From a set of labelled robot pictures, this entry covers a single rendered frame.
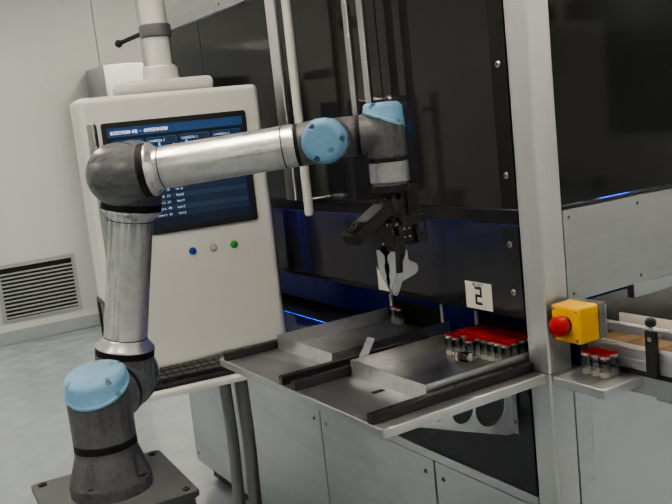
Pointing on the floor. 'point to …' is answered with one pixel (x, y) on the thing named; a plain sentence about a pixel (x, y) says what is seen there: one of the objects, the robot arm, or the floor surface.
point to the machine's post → (541, 242)
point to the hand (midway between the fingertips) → (391, 289)
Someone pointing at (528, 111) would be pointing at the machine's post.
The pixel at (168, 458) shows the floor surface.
